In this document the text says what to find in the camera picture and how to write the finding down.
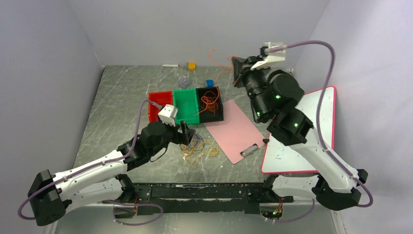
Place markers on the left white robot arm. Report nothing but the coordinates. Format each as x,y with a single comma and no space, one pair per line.
51,196

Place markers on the blue cube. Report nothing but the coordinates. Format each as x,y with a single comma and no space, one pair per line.
209,83

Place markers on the black plastic bin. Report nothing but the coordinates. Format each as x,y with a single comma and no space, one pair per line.
210,104

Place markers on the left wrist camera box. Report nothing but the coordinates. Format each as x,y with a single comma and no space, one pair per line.
167,115

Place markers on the pink clipboard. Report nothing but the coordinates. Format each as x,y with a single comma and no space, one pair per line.
236,135

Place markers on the red plastic bin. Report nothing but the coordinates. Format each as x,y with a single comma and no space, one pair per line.
162,98

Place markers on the aluminium rail frame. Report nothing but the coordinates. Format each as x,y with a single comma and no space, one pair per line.
302,216

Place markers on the yellow cube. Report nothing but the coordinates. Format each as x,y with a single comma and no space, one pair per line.
191,66

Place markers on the white marker pen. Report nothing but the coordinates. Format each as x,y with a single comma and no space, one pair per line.
170,65

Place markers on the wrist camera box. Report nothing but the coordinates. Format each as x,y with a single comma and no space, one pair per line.
271,53
167,115

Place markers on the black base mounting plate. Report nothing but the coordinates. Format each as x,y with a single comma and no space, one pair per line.
201,197

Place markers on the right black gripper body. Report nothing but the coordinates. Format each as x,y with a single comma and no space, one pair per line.
255,83

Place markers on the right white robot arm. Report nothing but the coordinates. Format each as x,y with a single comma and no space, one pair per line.
335,186

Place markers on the pink-framed whiteboard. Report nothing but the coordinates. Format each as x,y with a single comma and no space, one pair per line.
279,159

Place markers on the green plastic bin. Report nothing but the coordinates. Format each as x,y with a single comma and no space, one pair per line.
187,104

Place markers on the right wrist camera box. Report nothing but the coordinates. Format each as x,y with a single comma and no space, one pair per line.
271,53

